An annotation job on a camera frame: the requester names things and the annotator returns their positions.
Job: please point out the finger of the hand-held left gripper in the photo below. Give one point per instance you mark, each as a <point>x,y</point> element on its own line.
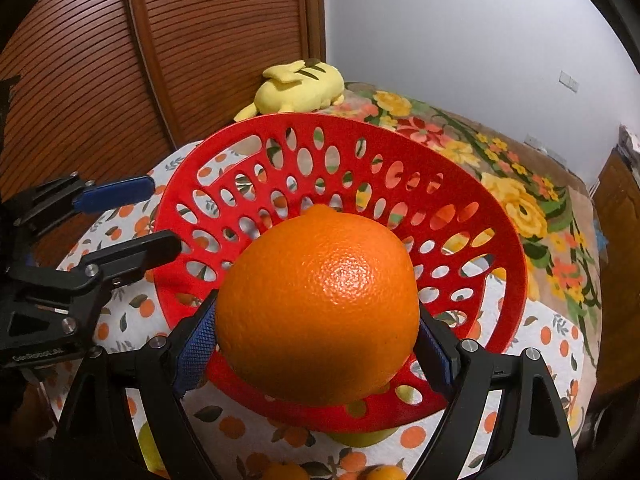
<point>145,250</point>
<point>115,192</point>

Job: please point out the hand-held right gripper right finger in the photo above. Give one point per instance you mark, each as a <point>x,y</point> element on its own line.
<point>435,355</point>

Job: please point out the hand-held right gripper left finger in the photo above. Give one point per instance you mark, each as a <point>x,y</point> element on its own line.
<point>192,355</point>

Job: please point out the large orange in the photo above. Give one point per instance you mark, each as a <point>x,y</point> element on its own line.
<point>320,310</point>

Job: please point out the red perforated plastic basket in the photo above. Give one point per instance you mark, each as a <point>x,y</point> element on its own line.
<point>300,122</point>

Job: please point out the orange-print white cloth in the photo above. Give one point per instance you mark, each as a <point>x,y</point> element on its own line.
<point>125,320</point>

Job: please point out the wooden louvered wardrobe door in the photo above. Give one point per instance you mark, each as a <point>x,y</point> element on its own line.
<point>65,85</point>
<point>225,35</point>

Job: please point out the floral blanket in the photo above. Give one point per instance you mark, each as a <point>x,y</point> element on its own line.
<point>500,185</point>

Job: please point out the blue bag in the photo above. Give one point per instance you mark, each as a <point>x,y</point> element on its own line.
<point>601,240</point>

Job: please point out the wooden cabinet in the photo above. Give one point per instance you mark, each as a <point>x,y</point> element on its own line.
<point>617,260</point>

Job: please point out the yellow plush toy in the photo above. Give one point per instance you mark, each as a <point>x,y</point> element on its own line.
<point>300,90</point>

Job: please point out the clutter on cabinet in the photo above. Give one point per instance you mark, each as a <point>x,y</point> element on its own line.
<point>629,142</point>

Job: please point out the white wall switch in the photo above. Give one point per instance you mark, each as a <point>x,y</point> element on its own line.
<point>569,81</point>

